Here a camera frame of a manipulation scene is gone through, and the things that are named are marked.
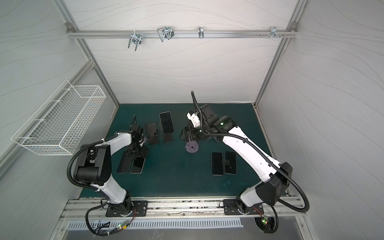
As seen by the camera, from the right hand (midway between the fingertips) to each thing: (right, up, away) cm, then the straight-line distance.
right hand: (188, 132), depth 72 cm
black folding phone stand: (-25, -3, +24) cm, 34 cm away
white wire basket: (-60, +3, -4) cm, 60 cm away
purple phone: (+17, -21, +16) cm, 31 cm away
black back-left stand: (-16, -7, +31) cm, 36 cm away
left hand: (-31, -16, +21) cm, 40 cm away
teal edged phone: (-39, -20, +16) cm, 46 cm away
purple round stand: (+1, -11, +19) cm, 22 cm away
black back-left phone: (-15, +4, +23) cm, 28 cm away
